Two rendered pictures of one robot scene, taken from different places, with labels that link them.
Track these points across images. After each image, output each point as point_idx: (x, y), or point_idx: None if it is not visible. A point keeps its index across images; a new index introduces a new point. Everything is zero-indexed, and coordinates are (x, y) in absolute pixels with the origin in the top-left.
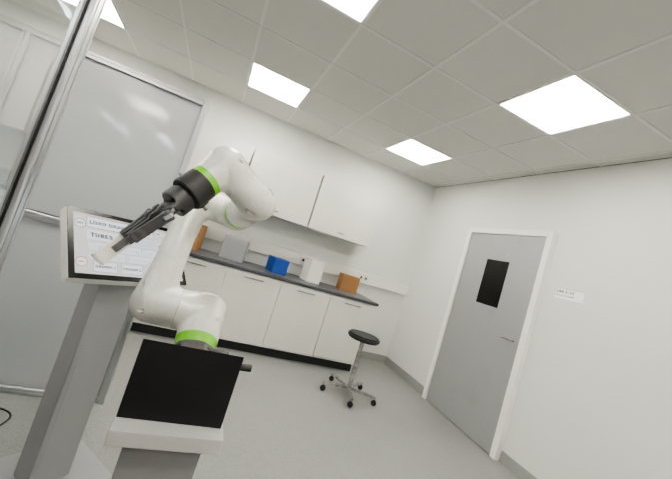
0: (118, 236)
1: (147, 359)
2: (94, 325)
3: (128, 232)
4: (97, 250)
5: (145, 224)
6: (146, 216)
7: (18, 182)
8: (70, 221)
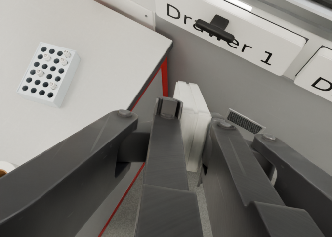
0: (184, 106)
1: None
2: None
3: (161, 121)
4: (191, 87)
5: (68, 138)
6: (246, 212)
7: None
8: None
